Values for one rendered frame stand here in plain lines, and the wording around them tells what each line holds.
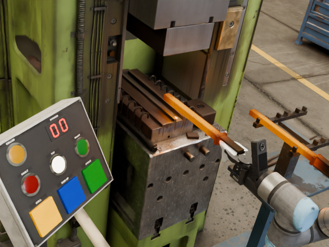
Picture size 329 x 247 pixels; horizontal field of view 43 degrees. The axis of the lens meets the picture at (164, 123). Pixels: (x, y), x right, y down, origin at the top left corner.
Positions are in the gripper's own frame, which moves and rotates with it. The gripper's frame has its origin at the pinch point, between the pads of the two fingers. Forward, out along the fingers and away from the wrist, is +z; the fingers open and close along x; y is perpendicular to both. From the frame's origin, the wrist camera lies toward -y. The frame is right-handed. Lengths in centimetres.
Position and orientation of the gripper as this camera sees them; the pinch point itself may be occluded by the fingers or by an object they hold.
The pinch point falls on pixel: (224, 140)
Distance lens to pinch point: 140.8
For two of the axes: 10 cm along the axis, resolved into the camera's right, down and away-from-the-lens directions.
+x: 8.0, -2.2, 5.5
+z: -5.7, -5.3, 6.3
